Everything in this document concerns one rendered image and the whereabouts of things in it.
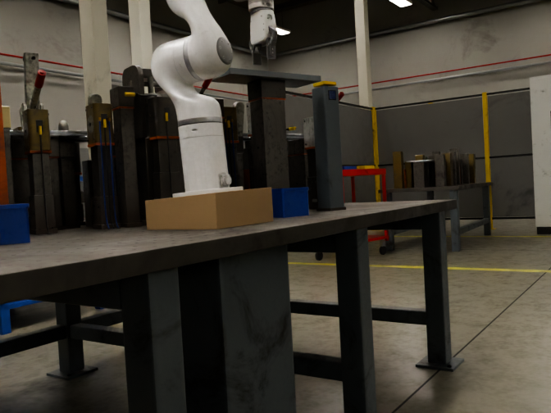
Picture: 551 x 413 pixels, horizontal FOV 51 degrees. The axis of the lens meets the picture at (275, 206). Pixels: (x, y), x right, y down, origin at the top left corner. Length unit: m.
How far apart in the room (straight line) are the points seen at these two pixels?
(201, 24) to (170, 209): 0.48
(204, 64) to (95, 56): 8.11
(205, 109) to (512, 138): 7.63
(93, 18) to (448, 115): 5.63
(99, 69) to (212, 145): 8.13
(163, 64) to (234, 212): 0.44
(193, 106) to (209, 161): 0.15
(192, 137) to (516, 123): 7.66
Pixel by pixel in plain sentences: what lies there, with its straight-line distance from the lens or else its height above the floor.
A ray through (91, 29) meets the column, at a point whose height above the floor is 3.39.
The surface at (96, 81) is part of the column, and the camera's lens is 9.52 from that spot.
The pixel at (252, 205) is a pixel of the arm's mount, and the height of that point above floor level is 0.75.
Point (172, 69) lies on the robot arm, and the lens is 1.58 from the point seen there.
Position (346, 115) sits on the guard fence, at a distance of 8.71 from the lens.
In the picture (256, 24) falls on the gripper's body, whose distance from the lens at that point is 1.98.
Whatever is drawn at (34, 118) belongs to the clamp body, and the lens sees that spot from 1.76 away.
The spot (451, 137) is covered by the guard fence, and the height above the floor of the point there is 1.40.
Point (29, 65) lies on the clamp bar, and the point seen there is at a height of 1.18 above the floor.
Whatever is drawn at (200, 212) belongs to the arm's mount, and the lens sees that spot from 1.45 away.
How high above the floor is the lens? 0.80
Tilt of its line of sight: 2 degrees down
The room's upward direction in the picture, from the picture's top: 3 degrees counter-clockwise
